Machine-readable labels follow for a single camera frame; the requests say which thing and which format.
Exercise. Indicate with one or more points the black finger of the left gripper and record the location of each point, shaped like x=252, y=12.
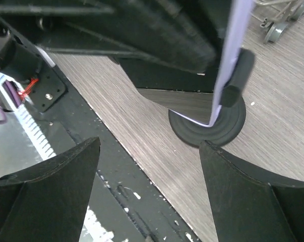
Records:
x=195, y=31

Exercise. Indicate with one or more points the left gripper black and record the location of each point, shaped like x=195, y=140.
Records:
x=128, y=29

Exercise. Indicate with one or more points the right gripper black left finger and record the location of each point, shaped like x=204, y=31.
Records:
x=48, y=201

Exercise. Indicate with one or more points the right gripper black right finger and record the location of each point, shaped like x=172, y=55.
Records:
x=250, y=203

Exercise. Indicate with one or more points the lavender smartphone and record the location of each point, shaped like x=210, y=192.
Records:
x=239, y=17

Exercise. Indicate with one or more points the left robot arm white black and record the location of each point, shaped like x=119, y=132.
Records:
x=17, y=57

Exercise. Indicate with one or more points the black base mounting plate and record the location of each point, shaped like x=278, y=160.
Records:
x=146, y=181

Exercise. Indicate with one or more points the white slotted cable duct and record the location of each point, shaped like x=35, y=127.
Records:
x=30, y=137

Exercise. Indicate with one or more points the grey wire dish rack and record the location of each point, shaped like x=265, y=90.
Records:
x=276, y=16

